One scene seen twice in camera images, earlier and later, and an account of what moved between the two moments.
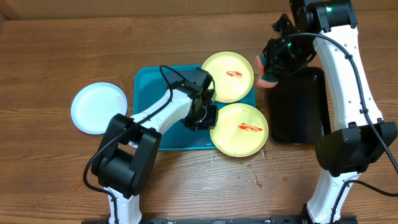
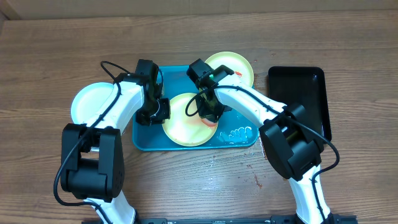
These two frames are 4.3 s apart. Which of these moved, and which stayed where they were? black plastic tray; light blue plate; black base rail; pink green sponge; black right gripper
Moved: black right gripper; pink green sponge
Stayed: black plastic tray; black base rail; light blue plate
